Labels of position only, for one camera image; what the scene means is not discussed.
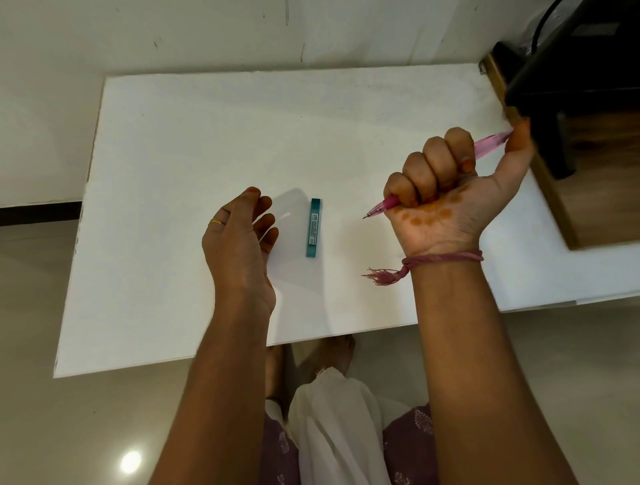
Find person's left hand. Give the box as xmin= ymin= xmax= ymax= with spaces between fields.
xmin=201 ymin=187 xmax=280 ymax=318

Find black cable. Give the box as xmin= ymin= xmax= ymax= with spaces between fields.
xmin=529 ymin=0 xmax=563 ymax=53

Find teal pencil lead case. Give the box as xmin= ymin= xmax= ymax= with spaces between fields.
xmin=305 ymin=197 xmax=323 ymax=259

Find pink thread wrist bracelet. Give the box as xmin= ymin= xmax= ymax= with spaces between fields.
xmin=362 ymin=249 xmax=485 ymax=286

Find person's left forearm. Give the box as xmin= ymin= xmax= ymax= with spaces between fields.
xmin=147 ymin=302 xmax=279 ymax=485

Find pink mechanical pencil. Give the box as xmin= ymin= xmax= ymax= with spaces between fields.
xmin=362 ymin=129 xmax=515 ymax=221

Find black appliance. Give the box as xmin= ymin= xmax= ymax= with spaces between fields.
xmin=492 ymin=0 xmax=640 ymax=181

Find white scarf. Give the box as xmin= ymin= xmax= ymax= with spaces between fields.
xmin=287 ymin=370 xmax=416 ymax=485

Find purple patterned dress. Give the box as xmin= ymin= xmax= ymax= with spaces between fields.
xmin=259 ymin=404 xmax=441 ymax=485

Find person's right hand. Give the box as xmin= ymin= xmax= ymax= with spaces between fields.
xmin=383 ymin=117 xmax=536 ymax=258

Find wooden cabinet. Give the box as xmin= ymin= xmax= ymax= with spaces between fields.
xmin=479 ymin=52 xmax=640 ymax=250

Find person's right forearm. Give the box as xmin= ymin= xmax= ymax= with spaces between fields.
xmin=411 ymin=259 xmax=579 ymax=485

